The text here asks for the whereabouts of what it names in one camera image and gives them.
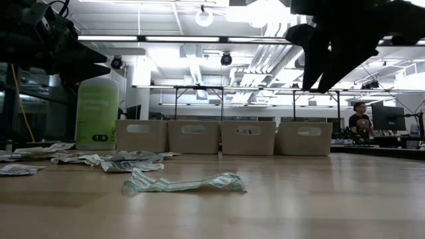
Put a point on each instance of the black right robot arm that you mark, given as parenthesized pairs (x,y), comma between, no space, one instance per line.
(405,20)

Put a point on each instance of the person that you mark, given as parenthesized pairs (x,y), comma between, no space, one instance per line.
(361,124)

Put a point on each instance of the white printed packet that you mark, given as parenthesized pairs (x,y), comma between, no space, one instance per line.
(43,148)
(8,156)

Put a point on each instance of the dark background desk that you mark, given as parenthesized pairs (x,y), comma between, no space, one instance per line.
(382,141)

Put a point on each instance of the small dark monitor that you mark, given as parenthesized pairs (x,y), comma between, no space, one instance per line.
(134,112)

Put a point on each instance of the black ceiling spotlight cluster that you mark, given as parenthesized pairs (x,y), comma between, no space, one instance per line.
(370,85)

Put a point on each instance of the black ceiling-hung camera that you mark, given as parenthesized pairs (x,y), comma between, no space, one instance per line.
(226,59)
(116,62)

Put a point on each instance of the green striped gauze packet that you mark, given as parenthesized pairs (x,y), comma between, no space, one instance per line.
(76,159)
(166,186)
(133,156)

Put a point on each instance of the green wipes canister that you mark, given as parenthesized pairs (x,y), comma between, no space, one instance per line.
(97,113)

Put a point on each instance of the silver ventilation duct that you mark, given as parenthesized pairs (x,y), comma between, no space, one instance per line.
(265,59)

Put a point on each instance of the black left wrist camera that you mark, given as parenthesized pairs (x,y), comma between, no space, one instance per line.
(36,16)

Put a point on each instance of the black overhead light bar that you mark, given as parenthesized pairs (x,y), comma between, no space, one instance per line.
(141,38)

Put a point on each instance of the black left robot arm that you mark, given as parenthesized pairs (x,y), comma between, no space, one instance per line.
(13,34)

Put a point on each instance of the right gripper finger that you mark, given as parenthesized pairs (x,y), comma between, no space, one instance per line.
(313,63)
(345,66)

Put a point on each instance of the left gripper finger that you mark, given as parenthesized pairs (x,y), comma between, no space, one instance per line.
(88,71)
(93,54)

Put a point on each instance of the black computer monitor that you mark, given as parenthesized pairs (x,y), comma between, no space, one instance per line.
(388,117)

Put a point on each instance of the grey plastic bin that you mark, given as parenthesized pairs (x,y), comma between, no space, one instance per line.
(194,142)
(248,146)
(141,139)
(303,146)

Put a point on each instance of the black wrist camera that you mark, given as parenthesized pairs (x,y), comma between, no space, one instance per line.
(297,34)
(36,16)

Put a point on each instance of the round ceiling lamp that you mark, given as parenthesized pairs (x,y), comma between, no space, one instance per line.
(204,18)

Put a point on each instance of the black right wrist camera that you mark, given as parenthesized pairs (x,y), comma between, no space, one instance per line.
(297,34)

